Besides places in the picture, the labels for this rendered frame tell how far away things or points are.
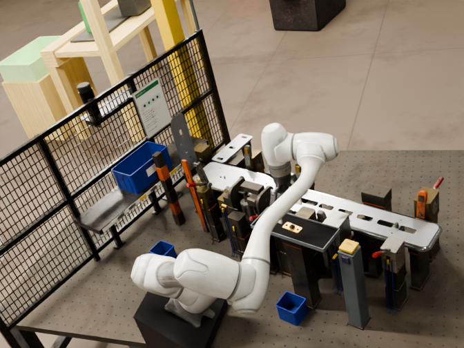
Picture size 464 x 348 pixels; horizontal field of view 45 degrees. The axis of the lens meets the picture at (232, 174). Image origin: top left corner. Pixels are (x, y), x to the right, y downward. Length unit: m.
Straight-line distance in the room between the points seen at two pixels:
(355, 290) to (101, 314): 1.32
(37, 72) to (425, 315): 4.68
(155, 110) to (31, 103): 3.16
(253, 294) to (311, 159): 0.54
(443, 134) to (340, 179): 1.78
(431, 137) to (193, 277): 3.48
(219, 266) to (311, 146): 0.57
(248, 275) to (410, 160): 1.86
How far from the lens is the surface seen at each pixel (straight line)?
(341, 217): 2.52
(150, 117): 3.37
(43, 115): 6.39
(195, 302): 2.51
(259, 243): 1.98
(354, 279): 2.39
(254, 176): 3.06
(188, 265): 1.84
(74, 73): 6.56
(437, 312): 2.68
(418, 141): 4.98
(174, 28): 3.49
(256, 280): 1.92
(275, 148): 2.13
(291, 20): 7.48
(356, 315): 2.57
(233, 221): 2.69
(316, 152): 2.08
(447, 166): 3.48
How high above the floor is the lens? 2.74
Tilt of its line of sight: 34 degrees down
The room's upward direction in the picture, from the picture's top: 15 degrees counter-clockwise
